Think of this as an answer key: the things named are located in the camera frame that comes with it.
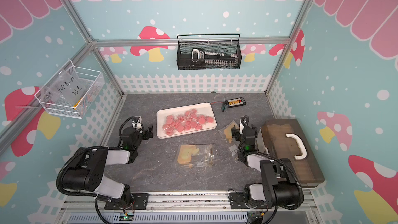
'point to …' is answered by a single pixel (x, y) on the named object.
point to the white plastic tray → (203, 109)
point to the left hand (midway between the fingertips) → (145, 126)
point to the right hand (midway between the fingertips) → (243, 125)
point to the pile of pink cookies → (186, 121)
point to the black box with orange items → (235, 102)
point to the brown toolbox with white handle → (285, 139)
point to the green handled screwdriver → (223, 106)
